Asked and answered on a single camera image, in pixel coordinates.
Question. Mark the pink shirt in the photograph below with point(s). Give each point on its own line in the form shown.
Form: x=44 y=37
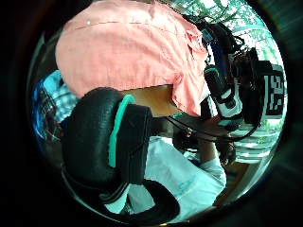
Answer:
x=126 y=53

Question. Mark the blue plaid cloth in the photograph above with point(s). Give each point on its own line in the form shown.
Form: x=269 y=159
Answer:
x=57 y=101

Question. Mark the white marker cube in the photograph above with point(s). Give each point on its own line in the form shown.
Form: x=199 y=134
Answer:
x=275 y=91

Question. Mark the the person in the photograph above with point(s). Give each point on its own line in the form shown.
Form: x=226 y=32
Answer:
x=176 y=176

